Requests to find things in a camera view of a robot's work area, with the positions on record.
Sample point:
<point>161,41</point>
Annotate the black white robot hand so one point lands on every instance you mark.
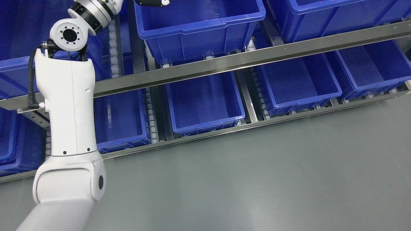
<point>153,3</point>

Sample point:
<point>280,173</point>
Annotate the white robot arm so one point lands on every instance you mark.
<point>62,80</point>

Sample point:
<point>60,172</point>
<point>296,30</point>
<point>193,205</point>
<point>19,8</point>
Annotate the blue bin middle shelf centre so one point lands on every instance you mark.
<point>193,29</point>

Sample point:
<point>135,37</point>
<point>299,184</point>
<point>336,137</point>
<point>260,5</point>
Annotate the blue bin shelf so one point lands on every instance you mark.
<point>193,29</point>
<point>300,20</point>
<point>25,24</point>

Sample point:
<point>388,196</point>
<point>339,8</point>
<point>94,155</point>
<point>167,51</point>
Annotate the metal shelf rack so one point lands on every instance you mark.
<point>242,62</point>

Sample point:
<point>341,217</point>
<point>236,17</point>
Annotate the blue bin middle shelf left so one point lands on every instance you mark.
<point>25,24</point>

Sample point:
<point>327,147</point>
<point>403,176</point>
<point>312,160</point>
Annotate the blue bin middle shelf right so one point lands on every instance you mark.
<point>300,20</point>

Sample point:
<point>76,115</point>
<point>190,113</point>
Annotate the blue bin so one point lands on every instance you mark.
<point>121,121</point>
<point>21,143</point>
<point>369,69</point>
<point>297,84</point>
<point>204,104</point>

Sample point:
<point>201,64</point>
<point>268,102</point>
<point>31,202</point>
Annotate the blue bin lower left centre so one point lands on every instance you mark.
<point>121,121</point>

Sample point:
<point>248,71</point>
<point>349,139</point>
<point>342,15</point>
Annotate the blue bin lower far right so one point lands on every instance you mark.
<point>369,69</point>

